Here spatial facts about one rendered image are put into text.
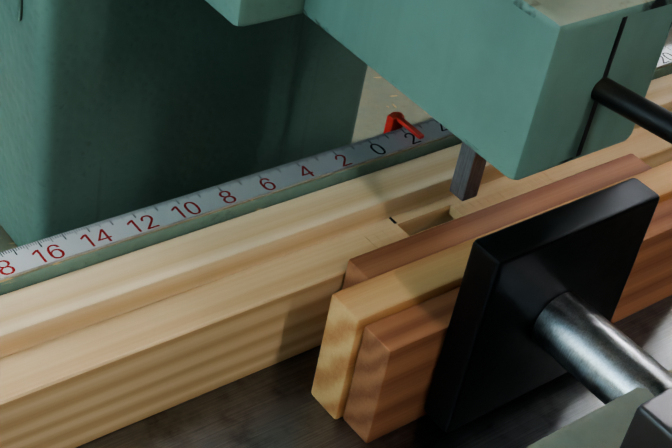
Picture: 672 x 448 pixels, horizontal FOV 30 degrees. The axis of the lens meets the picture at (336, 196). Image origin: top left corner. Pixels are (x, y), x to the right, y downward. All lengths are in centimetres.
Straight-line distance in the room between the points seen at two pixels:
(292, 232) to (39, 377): 12
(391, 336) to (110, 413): 11
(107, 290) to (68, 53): 18
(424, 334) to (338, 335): 3
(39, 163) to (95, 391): 21
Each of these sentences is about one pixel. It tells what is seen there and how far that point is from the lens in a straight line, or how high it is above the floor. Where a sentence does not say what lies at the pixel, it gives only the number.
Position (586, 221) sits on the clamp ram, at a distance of 48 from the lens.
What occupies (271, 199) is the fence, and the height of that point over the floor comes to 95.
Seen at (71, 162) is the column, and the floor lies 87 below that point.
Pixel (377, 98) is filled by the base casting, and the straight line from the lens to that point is 89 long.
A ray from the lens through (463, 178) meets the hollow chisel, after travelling 54.
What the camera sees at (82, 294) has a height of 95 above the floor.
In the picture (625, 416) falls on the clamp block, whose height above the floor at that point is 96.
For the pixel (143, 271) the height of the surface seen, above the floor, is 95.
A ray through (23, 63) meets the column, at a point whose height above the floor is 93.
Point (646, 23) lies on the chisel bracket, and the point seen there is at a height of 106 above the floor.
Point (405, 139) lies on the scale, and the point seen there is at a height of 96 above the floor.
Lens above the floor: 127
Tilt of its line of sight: 36 degrees down
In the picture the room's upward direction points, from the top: 12 degrees clockwise
